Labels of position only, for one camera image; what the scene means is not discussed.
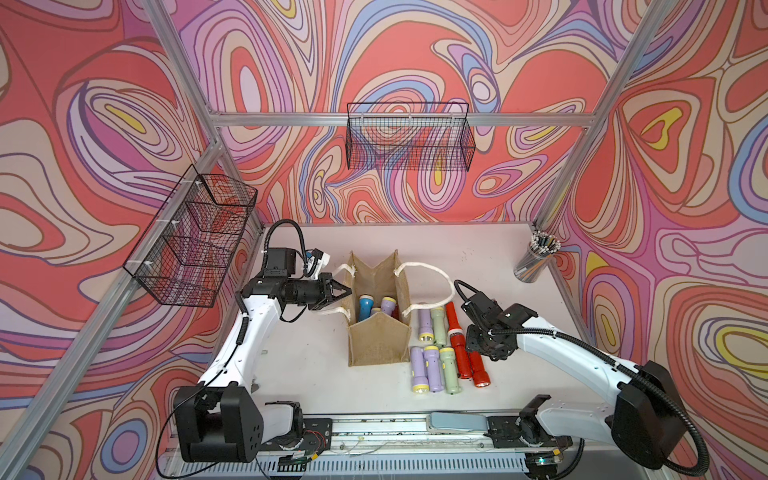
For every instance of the black wire basket back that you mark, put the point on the black wire basket back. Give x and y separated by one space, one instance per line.
409 136

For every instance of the blue flashlight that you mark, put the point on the blue flashlight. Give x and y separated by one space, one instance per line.
366 305

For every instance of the brown burlap tote bag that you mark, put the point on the brown burlap tote bag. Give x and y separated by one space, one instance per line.
381 338

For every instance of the green flashlight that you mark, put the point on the green flashlight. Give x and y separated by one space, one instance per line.
450 370
438 318

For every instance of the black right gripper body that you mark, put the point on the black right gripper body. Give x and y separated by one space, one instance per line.
479 340

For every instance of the metal cup with pencils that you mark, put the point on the metal cup with pencils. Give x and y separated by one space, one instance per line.
541 247

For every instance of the black wire basket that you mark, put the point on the black wire basket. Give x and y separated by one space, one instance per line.
409 136
184 257

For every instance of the black wire basket left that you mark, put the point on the black wire basket left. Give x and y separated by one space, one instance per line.
184 257

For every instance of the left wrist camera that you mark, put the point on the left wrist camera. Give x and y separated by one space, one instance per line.
282 262

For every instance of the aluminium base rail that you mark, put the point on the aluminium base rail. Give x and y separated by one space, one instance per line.
409 445

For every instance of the aluminium frame post left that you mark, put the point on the aluminium frame post left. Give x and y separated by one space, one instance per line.
217 153

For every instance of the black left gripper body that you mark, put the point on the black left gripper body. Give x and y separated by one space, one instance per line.
313 294

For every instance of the red white flashlight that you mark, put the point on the red white flashlight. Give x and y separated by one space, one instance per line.
454 326

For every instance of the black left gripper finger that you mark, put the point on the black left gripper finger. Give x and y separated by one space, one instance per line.
337 285
338 294

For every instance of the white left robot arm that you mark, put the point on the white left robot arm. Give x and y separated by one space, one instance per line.
217 420

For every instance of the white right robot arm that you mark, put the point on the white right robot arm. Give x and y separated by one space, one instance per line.
639 411

